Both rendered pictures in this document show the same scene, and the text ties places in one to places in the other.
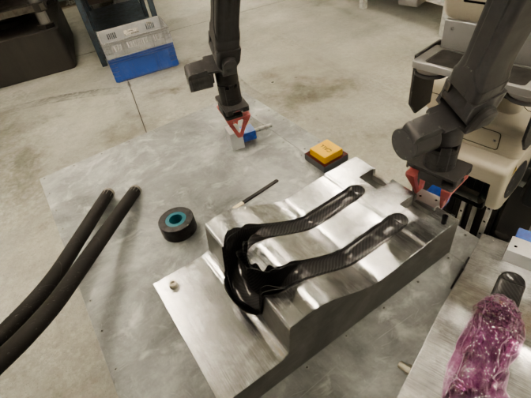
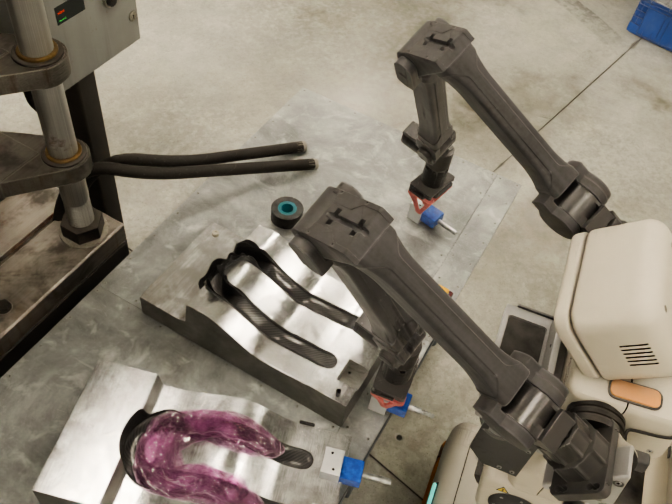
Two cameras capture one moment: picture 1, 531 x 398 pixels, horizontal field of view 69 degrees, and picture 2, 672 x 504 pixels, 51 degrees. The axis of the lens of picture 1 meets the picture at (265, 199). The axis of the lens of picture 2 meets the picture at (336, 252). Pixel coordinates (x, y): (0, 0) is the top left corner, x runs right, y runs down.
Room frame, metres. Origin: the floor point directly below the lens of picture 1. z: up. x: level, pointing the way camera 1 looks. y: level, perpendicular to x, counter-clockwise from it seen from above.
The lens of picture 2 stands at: (-0.02, -0.78, 2.11)
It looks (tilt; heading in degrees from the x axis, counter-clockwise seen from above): 50 degrees down; 50
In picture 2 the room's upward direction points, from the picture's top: 9 degrees clockwise
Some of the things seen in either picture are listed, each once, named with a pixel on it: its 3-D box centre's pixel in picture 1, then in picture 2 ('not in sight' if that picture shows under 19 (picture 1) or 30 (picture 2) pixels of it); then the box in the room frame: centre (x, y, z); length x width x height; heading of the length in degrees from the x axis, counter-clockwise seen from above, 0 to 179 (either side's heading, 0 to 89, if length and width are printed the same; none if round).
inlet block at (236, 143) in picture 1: (250, 132); (435, 218); (0.95, 0.01, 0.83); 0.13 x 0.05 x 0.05; 105
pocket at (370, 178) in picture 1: (375, 185); not in sight; (0.59, -0.23, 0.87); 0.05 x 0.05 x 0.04; 27
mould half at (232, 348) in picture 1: (303, 255); (272, 306); (0.44, -0.05, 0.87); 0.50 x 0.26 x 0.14; 117
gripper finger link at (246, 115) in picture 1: (235, 120); (425, 197); (0.92, 0.04, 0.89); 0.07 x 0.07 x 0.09; 15
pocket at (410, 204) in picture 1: (417, 212); (351, 378); (0.49, -0.28, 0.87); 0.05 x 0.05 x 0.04; 27
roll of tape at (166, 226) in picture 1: (177, 224); (287, 212); (0.63, 0.21, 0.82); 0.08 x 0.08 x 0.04
